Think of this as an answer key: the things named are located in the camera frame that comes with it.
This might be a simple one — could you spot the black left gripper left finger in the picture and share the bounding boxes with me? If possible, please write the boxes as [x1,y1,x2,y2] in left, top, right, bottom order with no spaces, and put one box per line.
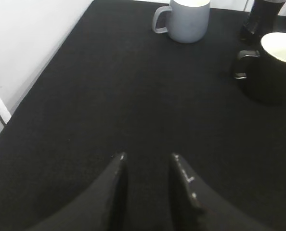
[30,153,128,231]

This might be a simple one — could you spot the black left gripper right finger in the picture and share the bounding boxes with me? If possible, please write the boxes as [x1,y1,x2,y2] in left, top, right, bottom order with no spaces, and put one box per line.
[170,153,269,231]

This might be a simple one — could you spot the black mug white inside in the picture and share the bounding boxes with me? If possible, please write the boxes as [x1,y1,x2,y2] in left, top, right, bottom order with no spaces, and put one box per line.
[231,32,286,105]

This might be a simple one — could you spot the black table cloth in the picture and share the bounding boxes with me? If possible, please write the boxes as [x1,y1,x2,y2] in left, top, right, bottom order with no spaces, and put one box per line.
[0,0,286,231]

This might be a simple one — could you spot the grey ceramic mug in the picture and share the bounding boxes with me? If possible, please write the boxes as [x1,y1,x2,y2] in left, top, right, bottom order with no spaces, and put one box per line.
[152,0,210,44]

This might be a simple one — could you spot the dark cola bottle red label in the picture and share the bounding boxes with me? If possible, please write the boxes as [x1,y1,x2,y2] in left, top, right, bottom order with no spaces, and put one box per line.
[240,0,286,44]

